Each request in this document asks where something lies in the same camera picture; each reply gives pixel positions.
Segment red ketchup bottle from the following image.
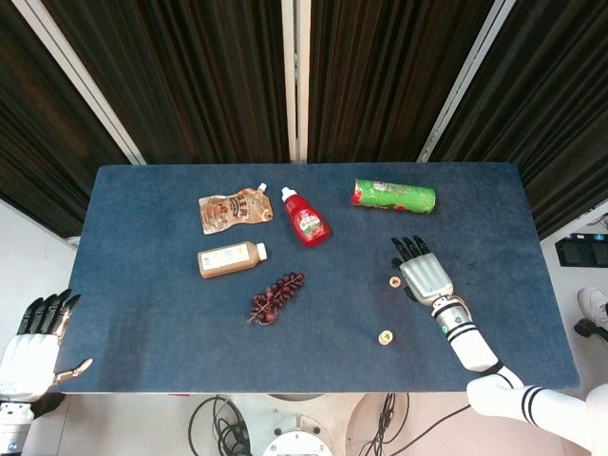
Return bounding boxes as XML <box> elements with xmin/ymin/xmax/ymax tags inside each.
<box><xmin>280</xmin><ymin>185</ymin><xmax>333</xmax><ymax>249</ymax></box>

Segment black chair caster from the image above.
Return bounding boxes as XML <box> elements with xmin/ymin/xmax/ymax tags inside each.
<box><xmin>573</xmin><ymin>317</ymin><xmax>608</xmax><ymax>341</ymax></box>

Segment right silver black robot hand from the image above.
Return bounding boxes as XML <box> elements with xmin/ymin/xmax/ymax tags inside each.
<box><xmin>389</xmin><ymin>234</ymin><xmax>454</xmax><ymax>306</ymax></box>

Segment green chip can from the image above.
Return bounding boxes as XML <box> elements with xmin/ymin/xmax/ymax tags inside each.
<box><xmin>351</xmin><ymin>177</ymin><xmax>437</xmax><ymax>216</ymax></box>

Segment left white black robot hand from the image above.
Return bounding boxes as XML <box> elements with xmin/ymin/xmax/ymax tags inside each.
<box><xmin>0</xmin><ymin>288</ymin><xmax>94</xmax><ymax>403</ymax></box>

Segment brown spouted drink pouch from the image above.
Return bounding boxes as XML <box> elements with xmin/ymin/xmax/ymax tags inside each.
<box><xmin>198</xmin><ymin>181</ymin><xmax>276</xmax><ymax>237</ymax></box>

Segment black coiled cable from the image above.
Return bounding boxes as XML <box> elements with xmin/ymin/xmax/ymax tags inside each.
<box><xmin>188</xmin><ymin>393</ymin><xmax>251</xmax><ymax>456</ymax></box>

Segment orange juice bottle white cap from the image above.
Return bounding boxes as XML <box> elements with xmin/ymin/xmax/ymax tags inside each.
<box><xmin>197</xmin><ymin>240</ymin><xmax>269</xmax><ymax>280</ymax></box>

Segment dark brown pleated curtain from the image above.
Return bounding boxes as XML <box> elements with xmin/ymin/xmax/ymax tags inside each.
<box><xmin>42</xmin><ymin>0</ymin><xmax>291</xmax><ymax>165</ymax></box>
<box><xmin>429</xmin><ymin>0</ymin><xmax>608</xmax><ymax>241</ymax></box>
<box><xmin>306</xmin><ymin>0</ymin><xmax>495</xmax><ymax>165</ymax></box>
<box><xmin>0</xmin><ymin>0</ymin><xmax>134</xmax><ymax>238</ymax></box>

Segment purple plastic grape bunch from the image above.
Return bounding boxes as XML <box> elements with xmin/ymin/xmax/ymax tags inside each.
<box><xmin>245</xmin><ymin>271</ymin><xmax>306</xmax><ymax>327</ymax></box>

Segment black electronic device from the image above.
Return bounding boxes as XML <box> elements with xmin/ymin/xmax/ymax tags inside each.
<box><xmin>554</xmin><ymin>231</ymin><xmax>608</xmax><ymax>269</ymax></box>

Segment white divider frame post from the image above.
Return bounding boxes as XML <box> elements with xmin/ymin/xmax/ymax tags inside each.
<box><xmin>281</xmin><ymin>0</ymin><xmax>311</xmax><ymax>165</ymax></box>
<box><xmin>11</xmin><ymin>0</ymin><xmax>146</xmax><ymax>166</ymax></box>
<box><xmin>416</xmin><ymin>0</ymin><xmax>512</xmax><ymax>164</ymax></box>

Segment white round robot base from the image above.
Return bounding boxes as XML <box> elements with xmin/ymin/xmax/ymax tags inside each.
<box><xmin>230</xmin><ymin>392</ymin><xmax>365</xmax><ymax>456</ymax></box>

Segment black hanging cable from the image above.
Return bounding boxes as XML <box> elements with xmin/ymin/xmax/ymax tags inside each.
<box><xmin>363</xmin><ymin>391</ymin><xmax>410</xmax><ymax>456</ymax></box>

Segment blue velvet table cloth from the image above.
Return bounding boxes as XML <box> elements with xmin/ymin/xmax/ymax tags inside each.
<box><xmin>47</xmin><ymin>162</ymin><xmax>581</xmax><ymax>395</ymax></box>

